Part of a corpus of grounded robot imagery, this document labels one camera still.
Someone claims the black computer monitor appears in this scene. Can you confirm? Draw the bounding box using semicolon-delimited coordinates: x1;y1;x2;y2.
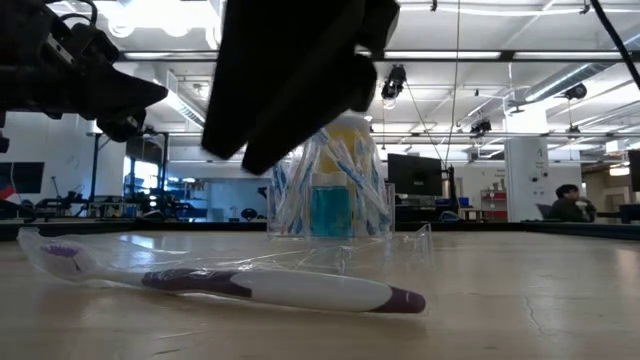
387;152;445;197
0;161;45;195
623;149;640;194

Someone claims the black aluminium table frame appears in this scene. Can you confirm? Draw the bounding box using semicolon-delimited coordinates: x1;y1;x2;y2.
0;219;640;241

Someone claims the red shelf unit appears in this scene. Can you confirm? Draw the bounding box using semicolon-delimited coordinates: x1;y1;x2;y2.
480;188;509;222

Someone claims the yellow disinfecting wipes canister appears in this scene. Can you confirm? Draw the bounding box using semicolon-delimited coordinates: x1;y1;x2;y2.
314;113;372;236

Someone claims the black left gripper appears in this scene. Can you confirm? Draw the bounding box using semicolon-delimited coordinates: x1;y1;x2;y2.
0;49;169;144

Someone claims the black metal rack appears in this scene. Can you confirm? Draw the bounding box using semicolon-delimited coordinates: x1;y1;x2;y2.
87;132;171;219

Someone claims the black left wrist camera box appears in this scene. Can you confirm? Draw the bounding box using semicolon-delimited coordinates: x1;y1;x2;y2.
59;22;121;76

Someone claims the person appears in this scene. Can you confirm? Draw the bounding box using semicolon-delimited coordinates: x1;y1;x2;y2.
547;183;599;224

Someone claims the clear acrylic organizer holder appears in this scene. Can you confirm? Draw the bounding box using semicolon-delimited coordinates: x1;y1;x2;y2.
266;180;397;239

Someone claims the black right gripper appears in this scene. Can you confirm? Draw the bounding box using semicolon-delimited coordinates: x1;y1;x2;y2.
201;0;401;175

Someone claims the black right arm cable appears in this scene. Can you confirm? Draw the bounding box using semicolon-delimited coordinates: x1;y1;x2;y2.
589;0;640;91

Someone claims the silver ventilation duct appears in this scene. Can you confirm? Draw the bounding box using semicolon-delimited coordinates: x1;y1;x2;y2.
522;29;640;104

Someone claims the white building column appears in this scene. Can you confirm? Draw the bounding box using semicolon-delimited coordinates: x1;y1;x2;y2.
503;107;550;222

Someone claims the background workbench with equipment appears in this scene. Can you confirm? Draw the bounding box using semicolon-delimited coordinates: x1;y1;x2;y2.
34;187;211;222

